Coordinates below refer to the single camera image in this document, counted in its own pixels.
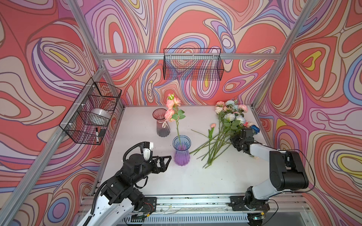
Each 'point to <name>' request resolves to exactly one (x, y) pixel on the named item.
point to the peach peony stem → (246, 124)
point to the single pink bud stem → (210, 133)
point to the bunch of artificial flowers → (232, 117)
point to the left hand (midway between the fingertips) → (167, 157)
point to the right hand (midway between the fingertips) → (231, 141)
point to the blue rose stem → (255, 130)
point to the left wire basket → (87, 119)
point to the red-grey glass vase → (163, 129)
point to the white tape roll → (103, 112)
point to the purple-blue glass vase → (181, 143)
